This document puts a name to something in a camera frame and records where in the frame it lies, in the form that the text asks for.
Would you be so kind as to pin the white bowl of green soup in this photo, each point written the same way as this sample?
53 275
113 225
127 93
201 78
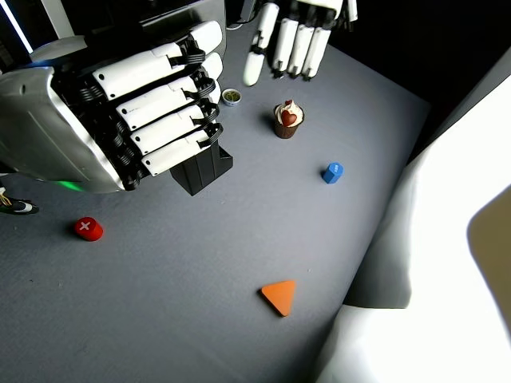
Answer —
232 97

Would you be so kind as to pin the white backdrop sheet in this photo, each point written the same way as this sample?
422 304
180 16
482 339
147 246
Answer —
439 207

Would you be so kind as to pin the toy cupcake with cream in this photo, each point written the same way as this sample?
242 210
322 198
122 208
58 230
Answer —
288 119

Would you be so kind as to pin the beige board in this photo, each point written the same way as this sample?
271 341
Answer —
493 259

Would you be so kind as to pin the blue hexagonal block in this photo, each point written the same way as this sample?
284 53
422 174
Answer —
332 173

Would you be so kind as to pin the black toy brick phone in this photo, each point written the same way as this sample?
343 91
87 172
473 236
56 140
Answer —
201 169

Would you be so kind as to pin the red cylinder block white cross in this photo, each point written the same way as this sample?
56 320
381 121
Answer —
88 230

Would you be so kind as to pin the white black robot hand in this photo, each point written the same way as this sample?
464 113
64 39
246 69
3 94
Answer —
60 127
303 40

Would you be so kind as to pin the orange triangle block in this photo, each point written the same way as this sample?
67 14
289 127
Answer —
281 296

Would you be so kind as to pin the white stand post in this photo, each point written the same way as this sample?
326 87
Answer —
60 44

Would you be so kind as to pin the grey table cloth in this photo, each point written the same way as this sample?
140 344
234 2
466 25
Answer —
179 259

